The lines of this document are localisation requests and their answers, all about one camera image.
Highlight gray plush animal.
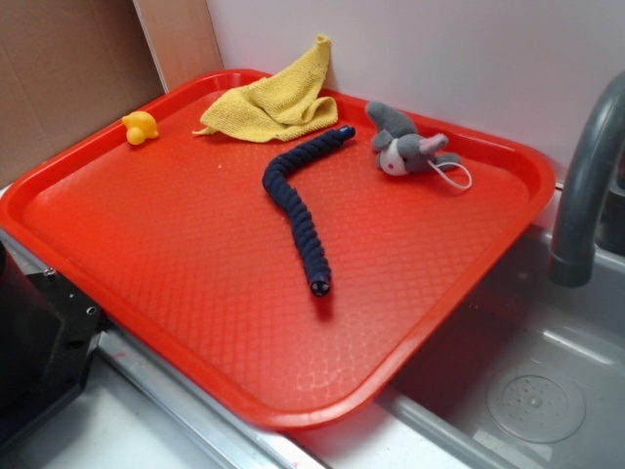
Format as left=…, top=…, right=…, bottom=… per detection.
left=365, top=101, right=473, bottom=191

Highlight yellow rubber duck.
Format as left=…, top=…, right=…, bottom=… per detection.
left=122, top=110, right=159, bottom=146

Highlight yellow cloth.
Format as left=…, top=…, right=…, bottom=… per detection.
left=193, top=34, right=339, bottom=143

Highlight brown cardboard panel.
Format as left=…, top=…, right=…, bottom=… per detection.
left=1, top=1, right=223, bottom=187

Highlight red plastic tray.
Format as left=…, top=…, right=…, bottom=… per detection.
left=1, top=70, right=556, bottom=430

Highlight dark blue rope toy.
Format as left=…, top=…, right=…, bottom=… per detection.
left=262, top=126, right=356, bottom=297

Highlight gray faucet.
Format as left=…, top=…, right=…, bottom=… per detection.
left=548, top=73, right=624, bottom=287

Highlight gray sink basin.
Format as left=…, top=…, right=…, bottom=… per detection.
left=294, top=229, right=624, bottom=468

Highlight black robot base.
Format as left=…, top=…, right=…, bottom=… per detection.
left=1, top=247, right=103, bottom=448

